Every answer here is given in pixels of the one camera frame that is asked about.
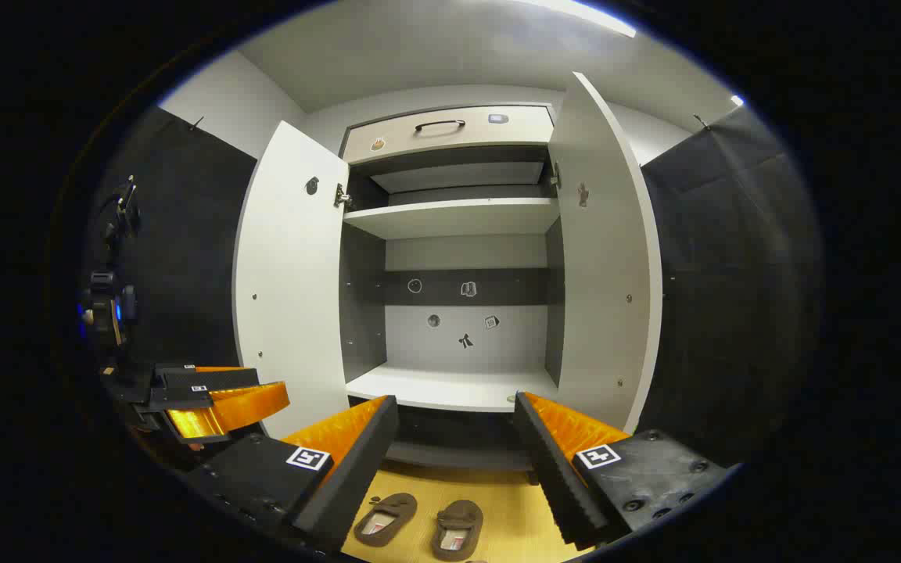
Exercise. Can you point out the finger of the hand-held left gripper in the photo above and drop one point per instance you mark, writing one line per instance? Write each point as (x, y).
(224, 379)
(231, 407)

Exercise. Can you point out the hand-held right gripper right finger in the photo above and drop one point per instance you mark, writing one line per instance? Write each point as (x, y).
(552, 477)

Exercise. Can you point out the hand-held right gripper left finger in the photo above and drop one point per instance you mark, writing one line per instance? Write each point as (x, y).
(357, 477)

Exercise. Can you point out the brown fuzzy shoe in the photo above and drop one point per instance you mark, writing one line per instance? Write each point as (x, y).
(457, 530)
(384, 518)

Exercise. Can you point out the white shoe cabinet door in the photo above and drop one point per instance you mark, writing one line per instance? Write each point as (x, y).
(607, 258)
(286, 274)

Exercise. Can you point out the white shoe cabinet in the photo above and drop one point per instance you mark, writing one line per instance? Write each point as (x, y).
(450, 387)

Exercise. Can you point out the metal door hinge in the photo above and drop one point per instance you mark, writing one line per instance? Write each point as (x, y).
(341, 195)
(556, 175)

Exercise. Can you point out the beige cabinet drawer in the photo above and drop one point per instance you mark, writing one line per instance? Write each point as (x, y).
(435, 142)

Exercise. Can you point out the black backdrop cloth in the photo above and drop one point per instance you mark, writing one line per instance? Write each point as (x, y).
(732, 274)
(184, 258)

